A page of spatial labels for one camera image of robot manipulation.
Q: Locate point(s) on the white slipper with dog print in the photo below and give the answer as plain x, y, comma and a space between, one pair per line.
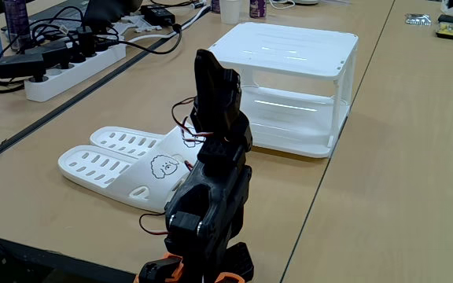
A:
100, 169
128, 139

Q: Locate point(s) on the white shoe rack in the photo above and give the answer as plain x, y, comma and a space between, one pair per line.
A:
289, 47

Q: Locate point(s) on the white paper cup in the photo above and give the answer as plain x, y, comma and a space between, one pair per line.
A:
230, 11

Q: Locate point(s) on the black power plug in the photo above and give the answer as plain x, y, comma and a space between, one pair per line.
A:
85, 41
101, 44

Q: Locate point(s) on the white power strip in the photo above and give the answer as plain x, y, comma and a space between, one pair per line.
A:
77, 74

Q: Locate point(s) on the black power brick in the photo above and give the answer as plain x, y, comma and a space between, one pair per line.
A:
51, 51

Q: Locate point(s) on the black plug-in power adapter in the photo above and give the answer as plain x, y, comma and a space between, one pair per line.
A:
22, 65

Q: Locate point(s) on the tall purple drink can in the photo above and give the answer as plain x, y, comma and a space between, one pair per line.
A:
16, 19

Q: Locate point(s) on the white printed bracket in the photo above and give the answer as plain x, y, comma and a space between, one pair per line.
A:
144, 23
118, 29

